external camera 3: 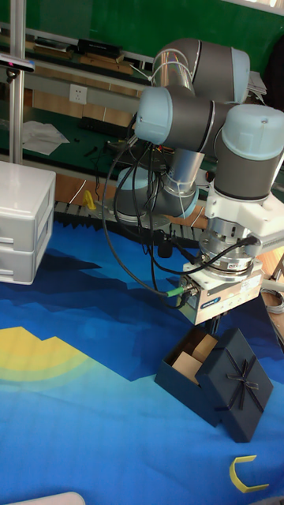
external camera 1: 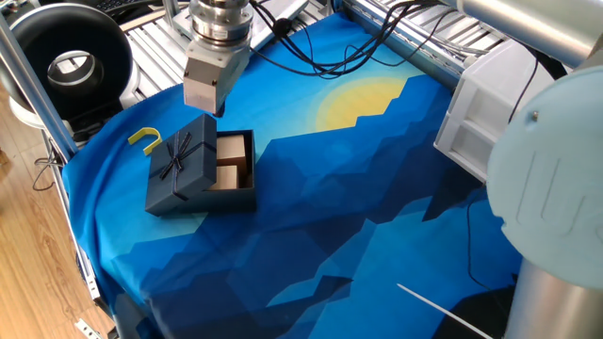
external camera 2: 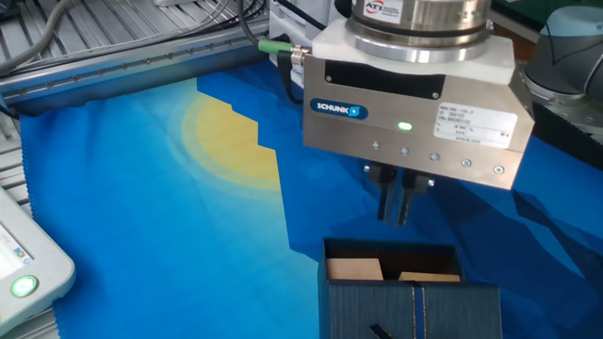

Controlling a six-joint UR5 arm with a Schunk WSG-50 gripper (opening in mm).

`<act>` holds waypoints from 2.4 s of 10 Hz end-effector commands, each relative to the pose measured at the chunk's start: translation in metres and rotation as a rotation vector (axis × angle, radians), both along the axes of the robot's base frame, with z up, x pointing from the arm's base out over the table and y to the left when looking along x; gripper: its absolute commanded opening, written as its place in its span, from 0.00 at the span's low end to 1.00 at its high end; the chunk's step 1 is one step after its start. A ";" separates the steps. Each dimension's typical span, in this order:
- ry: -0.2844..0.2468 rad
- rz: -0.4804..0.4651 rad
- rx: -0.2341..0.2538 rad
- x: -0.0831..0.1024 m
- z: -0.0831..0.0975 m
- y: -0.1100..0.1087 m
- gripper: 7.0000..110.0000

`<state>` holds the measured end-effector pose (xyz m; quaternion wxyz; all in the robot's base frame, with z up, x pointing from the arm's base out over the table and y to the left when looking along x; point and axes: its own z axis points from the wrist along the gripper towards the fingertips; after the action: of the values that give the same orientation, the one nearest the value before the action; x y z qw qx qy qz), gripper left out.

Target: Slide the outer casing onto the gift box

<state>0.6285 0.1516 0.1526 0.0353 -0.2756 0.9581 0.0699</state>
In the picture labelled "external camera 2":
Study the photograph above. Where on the silver Schunk gripper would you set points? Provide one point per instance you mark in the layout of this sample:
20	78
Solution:
414	108

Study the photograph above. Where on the silver force torque sensor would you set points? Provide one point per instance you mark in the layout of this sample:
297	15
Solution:
424	33

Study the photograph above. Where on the white gripper adapter plate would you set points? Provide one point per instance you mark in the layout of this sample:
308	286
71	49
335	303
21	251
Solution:
490	61

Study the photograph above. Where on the white teach pendant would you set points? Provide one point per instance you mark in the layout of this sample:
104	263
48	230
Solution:
42	263

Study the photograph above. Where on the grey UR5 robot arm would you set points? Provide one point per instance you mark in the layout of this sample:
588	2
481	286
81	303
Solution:
565	52

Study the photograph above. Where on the tall cardboard block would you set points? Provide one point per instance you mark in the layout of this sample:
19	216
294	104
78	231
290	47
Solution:
353	269

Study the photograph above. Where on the grey rail with screws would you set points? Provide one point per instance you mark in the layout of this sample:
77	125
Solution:
141	70

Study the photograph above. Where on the low cardboard block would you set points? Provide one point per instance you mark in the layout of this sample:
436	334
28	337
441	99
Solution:
426	277

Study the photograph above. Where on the black round knob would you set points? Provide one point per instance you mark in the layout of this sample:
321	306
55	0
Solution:
282	37

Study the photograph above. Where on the blue landscape print tablecloth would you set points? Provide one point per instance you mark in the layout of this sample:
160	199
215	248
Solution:
141	212

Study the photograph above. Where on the black ridged foam mat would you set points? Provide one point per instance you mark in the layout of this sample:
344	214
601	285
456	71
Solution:
565	141

